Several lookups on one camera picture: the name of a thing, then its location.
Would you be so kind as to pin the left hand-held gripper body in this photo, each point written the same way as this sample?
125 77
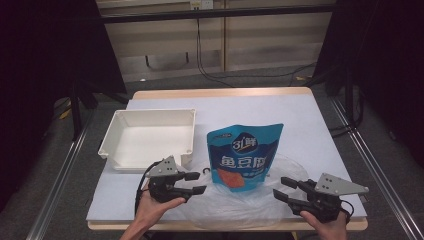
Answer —
163 170

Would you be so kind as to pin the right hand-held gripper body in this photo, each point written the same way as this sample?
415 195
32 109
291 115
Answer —
333 186

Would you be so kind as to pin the translucent white plastic bag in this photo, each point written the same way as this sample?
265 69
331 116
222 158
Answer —
240 206

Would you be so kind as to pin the blue snack pouch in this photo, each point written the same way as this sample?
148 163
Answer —
245 160

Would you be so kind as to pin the person's left hand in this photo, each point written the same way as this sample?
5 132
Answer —
151 210

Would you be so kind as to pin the person's right hand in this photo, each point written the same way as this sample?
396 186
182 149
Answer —
328 230

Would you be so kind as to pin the white plastic tray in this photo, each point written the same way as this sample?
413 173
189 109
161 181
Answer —
150 146

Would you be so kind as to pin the white table mat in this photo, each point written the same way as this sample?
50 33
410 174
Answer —
266 110

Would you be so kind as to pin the wooden table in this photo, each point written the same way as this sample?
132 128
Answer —
216 92

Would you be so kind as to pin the black metal stand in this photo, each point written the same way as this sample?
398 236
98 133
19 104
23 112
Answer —
349 100
76 113

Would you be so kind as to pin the yellow floor tape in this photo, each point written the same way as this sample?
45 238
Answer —
301 78
65 114

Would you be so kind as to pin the black curtain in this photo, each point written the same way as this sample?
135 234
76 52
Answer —
393 66
40 66

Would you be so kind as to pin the black horizontal bar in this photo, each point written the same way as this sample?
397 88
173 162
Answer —
216 13

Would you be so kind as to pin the metal floor rail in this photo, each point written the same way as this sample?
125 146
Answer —
53 200
376 170

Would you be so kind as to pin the white wall socket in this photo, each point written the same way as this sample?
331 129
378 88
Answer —
206 4

